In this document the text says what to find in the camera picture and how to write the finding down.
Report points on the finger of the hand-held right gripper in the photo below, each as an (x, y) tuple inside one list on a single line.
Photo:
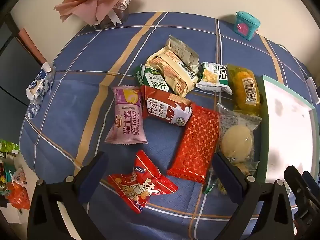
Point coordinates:
[(313, 192), (295, 182)]

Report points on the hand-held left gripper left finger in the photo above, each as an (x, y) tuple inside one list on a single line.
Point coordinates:
[(93, 175)]

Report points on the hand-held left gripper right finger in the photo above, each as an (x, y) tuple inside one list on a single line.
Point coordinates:
[(226, 175)]

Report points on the small green-edged clear packet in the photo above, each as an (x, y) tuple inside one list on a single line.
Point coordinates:
[(209, 186)]

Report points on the clear bun packet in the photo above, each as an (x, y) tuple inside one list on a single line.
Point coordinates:
[(236, 137)]

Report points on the red patterned snack packet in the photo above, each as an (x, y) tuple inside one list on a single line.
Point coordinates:
[(197, 140)]

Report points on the red cartoon snack packet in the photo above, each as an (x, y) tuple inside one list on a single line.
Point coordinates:
[(140, 185)]

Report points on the white tray with green rim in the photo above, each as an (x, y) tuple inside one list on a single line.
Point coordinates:
[(287, 120)]

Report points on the pink cake roll packet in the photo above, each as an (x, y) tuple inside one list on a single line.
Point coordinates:
[(127, 120)]

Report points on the yellow snack packet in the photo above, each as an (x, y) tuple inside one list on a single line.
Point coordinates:
[(246, 90)]

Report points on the brown white biscuit packet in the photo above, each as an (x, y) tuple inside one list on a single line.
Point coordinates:
[(165, 107)]

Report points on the green white cracker packet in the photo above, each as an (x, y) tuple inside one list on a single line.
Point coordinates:
[(213, 77)]

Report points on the beige sandwich biscuit packet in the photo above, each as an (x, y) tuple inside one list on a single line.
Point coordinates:
[(172, 72)]

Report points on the orange bag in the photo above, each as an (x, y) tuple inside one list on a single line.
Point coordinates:
[(18, 192)]

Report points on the green bag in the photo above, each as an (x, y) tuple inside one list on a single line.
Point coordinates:
[(8, 147)]

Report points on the crumpled blue white wrapper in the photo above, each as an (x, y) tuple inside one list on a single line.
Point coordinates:
[(41, 85)]

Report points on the dark green white packet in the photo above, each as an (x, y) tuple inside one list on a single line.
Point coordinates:
[(147, 78)]

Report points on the blue plaid cloth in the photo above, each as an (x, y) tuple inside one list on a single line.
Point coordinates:
[(87, 62)]

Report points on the dark furniture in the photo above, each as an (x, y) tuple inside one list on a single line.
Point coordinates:
[(15, 62)]

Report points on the teal toy house box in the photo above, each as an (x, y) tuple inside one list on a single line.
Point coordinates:
[(246, 22)]

